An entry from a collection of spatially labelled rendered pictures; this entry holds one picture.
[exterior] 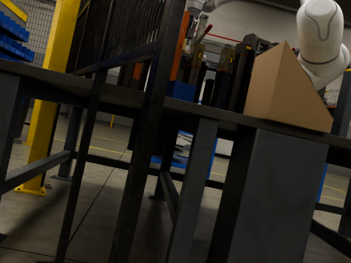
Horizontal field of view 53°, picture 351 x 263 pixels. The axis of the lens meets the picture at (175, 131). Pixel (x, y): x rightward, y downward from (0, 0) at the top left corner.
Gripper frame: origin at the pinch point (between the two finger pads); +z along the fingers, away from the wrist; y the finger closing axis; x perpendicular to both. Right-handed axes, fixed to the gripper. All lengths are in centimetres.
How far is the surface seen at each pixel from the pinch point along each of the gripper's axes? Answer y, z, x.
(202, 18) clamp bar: -17.2, -12.2, 1.1
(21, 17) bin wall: 244, -32, 97
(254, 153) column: -79, 51, -5
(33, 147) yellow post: 43, 80, 66
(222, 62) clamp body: -19.7, 7.3, -14.9
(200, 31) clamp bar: -16.2, -5.8, 0.5
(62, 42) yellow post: 43, 12, 63
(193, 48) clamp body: -17.5, 4.5, 2.7
